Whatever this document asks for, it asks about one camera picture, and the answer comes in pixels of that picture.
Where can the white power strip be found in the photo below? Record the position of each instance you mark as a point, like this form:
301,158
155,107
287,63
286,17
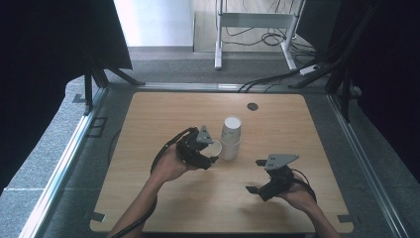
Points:
309,69

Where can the dark round table grommet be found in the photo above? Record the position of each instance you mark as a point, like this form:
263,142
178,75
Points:
252,106

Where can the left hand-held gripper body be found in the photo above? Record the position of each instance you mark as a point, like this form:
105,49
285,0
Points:
188,148

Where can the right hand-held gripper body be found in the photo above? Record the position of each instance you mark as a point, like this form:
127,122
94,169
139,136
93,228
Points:
279,181

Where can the black curtain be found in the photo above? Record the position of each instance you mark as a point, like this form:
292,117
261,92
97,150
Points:
386,66
43,66

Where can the white paper cup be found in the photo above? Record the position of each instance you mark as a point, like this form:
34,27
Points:
214,149
231,129
229,150

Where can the person's left hand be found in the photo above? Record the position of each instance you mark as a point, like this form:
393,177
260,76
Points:
170,165

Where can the aluminium rail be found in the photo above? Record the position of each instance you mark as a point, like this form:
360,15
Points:
198,87
62,165
366,158

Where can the person's right hand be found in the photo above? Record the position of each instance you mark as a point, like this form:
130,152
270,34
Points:
300,196

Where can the white metal desk frame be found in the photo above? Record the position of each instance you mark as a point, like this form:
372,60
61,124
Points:
252,20

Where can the black tripod stand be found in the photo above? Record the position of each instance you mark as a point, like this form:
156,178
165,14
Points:
88,89
345,89

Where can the small black tape piece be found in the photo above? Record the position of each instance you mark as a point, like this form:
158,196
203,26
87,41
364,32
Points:
78,98

